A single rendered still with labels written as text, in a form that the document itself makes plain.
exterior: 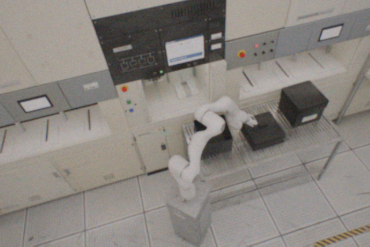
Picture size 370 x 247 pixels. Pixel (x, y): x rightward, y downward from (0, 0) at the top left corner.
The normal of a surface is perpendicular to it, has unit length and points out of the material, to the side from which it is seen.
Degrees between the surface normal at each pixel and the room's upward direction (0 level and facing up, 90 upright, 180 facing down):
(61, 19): 90
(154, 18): 90
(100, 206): 0
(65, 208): 0
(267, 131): 0
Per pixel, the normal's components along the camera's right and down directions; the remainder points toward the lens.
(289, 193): -0.07, -0.68
